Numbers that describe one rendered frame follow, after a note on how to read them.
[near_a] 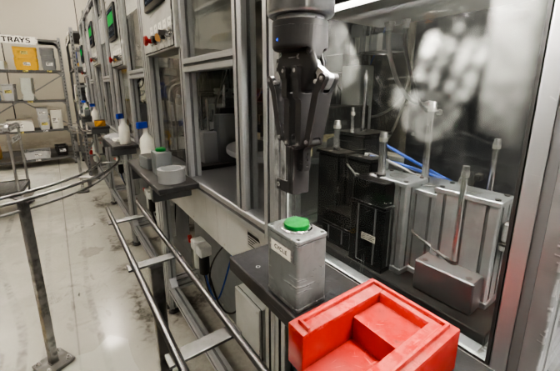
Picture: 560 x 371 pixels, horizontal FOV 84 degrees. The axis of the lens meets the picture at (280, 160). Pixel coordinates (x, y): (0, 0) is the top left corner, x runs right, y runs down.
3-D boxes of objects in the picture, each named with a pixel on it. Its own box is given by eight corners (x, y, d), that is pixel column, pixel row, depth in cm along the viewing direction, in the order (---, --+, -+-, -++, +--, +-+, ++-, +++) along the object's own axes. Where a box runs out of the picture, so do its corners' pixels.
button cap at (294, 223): (278, 231, 49) (278, 220, 48) (298, 224, 51) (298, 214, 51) (294, 240, 46) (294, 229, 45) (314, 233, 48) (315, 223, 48)
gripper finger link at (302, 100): (312, 67, 44) (319, 66, 43) (312, 146, 46) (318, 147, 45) (290, 66, 41) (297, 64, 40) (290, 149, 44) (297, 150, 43)
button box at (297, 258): (266, 287, 52) (266, 221, 50) (302, 272, 57) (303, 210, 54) (296, 314, 46) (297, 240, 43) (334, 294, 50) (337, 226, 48)
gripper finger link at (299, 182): (306, 144, 46) (309, 145, 46) (305, 190, 48) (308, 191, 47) (290, 147, 44) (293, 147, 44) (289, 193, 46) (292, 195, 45)
